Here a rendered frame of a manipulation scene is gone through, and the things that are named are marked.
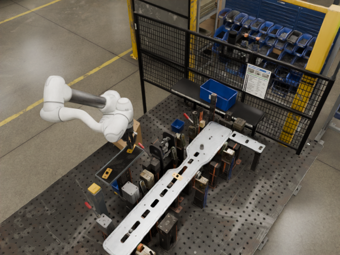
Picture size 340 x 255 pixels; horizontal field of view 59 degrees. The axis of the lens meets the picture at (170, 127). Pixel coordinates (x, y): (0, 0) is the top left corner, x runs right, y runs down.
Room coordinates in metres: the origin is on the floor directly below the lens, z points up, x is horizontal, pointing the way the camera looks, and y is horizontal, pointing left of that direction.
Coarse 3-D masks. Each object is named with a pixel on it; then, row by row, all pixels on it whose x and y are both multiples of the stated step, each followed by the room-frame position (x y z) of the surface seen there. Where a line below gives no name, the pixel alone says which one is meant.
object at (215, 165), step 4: (212, 164) 1.40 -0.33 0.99; (216, 164) 1.39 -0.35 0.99; (212, 168) 1.39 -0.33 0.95; (216, 168) 1.37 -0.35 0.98; (212, 172) 1.38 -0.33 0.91; (216, 172) 1.36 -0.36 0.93; (212, 176) 1.38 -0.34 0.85; (216, 176) 1.36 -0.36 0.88; (208, 180) 1.40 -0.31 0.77; (212, 180) 1.38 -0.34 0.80; (216, 180) 1.39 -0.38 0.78; (208, 184) 1.39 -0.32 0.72; (212, 184) 1.37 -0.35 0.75; (216, 184) 1.37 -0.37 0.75; (212, 188) 1.36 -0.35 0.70
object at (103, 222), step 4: (104, 216) 0.94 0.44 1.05; (96, 220) 0.91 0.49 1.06; (100, 220) 0.91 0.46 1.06; (104, 220) 0.91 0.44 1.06; (108, 220) 0.92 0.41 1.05; (100, 224) 0.89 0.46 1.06; (104, 224) 0.89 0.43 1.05; (108, 224) 0.89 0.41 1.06; (112, 224) 0.91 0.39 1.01; (100, 228) 0.90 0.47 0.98; (104, 228) 0.87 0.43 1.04; (108, 228) 0.88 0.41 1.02; (112, 228) 0.90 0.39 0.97; (104, 232) 0.88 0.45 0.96; (108, 232) 0.87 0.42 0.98; (104, 236) 0.90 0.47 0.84; (104, 240) 0.91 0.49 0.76
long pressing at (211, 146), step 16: (208, 128) 1.78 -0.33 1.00; (224, 128) 1.77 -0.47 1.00; (192, 144) 1.60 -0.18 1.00; (208, 144) 1.59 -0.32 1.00; (208, 160) 1.43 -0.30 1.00; (192, 176) 1.29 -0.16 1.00; (160, 192) 1.15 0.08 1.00; (176, 192) 1.15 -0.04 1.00; (144, 208) 1.02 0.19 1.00; (160, 208) 1.02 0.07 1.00; (128, 224) 0.91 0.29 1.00; (144, 224) 0.91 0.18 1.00; (112, 240) 0.80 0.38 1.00; (128, 240) 0.80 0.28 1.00
